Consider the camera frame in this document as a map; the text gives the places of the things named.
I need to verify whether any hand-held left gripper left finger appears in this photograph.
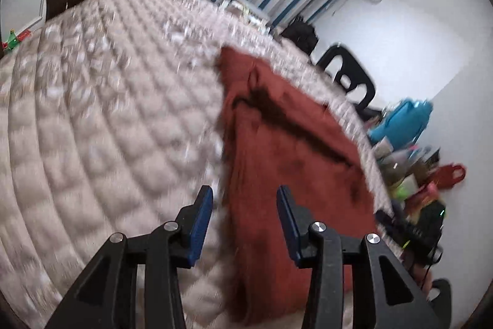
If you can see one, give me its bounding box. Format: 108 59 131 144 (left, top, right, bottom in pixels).
44 186 214 329

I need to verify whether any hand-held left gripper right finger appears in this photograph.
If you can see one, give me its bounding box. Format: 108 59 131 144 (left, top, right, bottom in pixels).
276 186 434 329

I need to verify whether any red knitted sweater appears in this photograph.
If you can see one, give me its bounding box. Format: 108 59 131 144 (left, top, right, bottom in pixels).
216 46 380 326

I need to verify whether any red bag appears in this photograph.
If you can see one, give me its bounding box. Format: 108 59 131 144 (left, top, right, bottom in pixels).
426 163 467 193

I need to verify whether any blue thermos jug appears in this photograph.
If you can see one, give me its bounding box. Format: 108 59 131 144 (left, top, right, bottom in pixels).
368 98 434 145

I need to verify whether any beige quilted blanket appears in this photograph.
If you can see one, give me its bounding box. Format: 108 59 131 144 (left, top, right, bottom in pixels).
0 0 405 329

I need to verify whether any black bag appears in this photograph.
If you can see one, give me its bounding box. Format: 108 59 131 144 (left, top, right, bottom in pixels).
281 16 320 54

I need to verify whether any pile of small boxes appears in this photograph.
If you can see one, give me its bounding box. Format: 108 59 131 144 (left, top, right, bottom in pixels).
227 0 271 33

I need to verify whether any green soda bottle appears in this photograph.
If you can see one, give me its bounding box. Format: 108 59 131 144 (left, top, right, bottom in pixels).
3 29 24 51

